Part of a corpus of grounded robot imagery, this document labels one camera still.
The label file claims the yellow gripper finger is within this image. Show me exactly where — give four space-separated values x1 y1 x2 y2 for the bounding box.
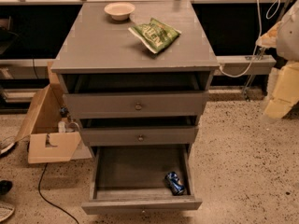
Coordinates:
262 61 299 123
256 22 280 49

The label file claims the blue pepsi can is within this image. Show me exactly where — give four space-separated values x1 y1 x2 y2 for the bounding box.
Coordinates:
164 172 185 196

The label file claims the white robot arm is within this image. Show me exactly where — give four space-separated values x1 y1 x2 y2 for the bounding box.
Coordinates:
256 5 299 120

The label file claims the grey middle drawer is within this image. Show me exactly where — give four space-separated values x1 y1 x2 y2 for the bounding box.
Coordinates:
80 116 198 147

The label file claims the grey drawer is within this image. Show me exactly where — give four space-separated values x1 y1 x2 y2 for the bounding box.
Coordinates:
60 71 211 119
82 145 202 215
80 116 198 147

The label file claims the grey wooden drawer cabinet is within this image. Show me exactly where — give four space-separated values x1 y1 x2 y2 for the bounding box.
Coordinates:
50 0 221 151

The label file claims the grey bottom drawer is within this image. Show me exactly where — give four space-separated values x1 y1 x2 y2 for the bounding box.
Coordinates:
82 145 202 215

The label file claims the grey top drawer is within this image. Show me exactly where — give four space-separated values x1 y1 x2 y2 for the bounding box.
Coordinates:
60 71 211 119

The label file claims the metal tripod pole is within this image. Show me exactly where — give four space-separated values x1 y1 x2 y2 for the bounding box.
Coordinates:
242 0 299 101

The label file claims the green chip bag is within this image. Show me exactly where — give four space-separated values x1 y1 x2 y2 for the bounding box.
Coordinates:
129 18 181 54

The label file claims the white paper bowl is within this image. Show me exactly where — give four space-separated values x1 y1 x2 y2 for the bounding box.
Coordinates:
104 2 135 21

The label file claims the open cardboard box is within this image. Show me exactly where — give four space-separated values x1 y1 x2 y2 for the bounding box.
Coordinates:
15 62 81 164

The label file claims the black shoe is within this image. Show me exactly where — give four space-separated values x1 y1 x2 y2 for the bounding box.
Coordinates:
0 180 13 195

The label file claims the black floor cable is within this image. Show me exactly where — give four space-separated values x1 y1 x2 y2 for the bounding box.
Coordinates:
37 162 80 224

